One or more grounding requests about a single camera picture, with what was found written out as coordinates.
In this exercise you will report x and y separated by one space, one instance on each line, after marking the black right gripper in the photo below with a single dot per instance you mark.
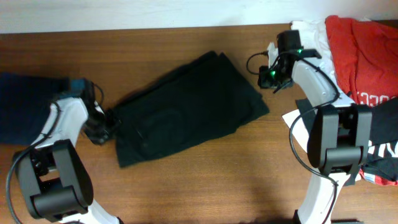
267 79

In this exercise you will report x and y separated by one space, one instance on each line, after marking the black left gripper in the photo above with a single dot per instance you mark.
104 126

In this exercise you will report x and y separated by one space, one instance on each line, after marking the black shorts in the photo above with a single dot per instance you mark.
197 102

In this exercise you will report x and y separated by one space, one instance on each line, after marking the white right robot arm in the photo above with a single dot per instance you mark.
323 190

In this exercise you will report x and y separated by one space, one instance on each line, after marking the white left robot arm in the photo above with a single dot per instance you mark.
52 178

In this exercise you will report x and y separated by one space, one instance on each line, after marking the white garment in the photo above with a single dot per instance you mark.
314 37

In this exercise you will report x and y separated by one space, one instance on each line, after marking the folded navy blue garment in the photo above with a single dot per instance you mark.
25 105

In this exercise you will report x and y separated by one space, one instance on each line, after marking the red shirt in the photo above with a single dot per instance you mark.
365 59

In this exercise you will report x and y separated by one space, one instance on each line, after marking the black printed garment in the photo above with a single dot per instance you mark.
382 133

